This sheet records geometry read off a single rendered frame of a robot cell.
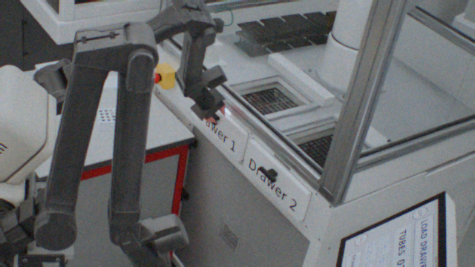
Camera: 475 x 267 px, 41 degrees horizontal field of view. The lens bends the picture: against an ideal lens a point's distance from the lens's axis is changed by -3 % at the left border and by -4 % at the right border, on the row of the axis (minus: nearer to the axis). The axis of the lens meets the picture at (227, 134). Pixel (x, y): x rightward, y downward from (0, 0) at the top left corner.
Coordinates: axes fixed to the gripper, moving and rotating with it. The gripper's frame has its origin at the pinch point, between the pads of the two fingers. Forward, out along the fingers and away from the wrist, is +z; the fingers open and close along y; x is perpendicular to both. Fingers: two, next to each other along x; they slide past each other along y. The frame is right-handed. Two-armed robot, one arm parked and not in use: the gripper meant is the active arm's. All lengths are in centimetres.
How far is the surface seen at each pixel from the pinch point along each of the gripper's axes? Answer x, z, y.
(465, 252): -34, 163, 51
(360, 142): -51, -13, 21
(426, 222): -81, -17, 17
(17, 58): 154, 34, -52
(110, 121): 26.8, -5.6, -27.8
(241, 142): -10.4, 4.3, -0.2
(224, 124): -0.6, 3.8, -0.2
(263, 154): -21.4, 2.1, 2.0
